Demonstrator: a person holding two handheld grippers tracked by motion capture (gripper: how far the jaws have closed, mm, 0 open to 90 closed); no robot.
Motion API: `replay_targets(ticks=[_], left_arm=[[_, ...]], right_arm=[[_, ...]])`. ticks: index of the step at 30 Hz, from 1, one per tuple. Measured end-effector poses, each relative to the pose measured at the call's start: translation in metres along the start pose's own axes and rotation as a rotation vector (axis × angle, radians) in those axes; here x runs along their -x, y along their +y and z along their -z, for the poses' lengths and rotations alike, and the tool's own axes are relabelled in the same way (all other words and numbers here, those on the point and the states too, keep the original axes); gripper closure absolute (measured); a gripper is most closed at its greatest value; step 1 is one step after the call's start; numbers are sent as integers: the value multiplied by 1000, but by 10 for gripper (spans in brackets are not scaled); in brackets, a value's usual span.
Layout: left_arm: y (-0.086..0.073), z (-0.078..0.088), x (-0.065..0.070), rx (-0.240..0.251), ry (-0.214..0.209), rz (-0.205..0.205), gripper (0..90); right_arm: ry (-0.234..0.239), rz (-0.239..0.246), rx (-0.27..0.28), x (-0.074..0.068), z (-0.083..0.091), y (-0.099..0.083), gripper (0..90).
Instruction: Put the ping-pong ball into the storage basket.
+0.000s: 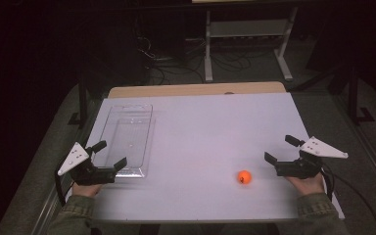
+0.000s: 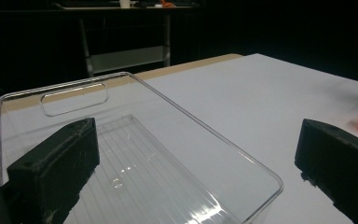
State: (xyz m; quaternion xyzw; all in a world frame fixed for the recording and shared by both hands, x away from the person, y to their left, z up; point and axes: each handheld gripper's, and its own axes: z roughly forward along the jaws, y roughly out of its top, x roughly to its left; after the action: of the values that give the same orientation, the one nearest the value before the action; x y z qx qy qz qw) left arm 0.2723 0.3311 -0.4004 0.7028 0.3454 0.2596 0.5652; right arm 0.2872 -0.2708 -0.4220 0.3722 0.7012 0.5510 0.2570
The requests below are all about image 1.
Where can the clear plastic container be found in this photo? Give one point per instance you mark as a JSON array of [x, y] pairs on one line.
[[127, 140]]

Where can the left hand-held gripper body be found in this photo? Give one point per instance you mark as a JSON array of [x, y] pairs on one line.
[[89, 173]]

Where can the white metal desk frame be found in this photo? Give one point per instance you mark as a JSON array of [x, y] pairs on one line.
[[248, 29]]

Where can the person's right hand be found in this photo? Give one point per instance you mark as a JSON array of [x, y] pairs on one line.
[[308, 185]]

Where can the person's left hand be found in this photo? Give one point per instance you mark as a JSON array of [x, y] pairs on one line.
[[85, 190]]

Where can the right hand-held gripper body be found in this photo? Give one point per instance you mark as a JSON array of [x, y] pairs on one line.
[[298, 169]]

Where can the orange ball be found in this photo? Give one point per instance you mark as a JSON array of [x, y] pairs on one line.
[[244, 177]]

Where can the black metal stand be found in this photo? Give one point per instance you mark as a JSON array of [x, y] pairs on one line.
[[82, 104], [353, 98]]

